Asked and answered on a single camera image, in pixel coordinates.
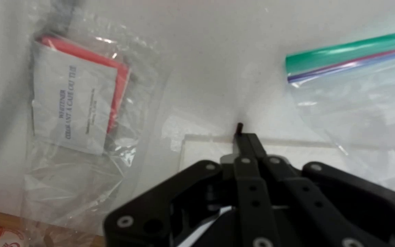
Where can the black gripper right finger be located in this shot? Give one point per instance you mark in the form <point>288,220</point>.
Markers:
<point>307,197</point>

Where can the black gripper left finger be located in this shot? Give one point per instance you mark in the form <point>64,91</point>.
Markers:
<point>252,197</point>

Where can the clear zip bag green seal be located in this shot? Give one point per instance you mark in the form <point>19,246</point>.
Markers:
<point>352,50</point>

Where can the small clear bag red packet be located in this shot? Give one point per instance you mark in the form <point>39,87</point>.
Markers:
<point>74,101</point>

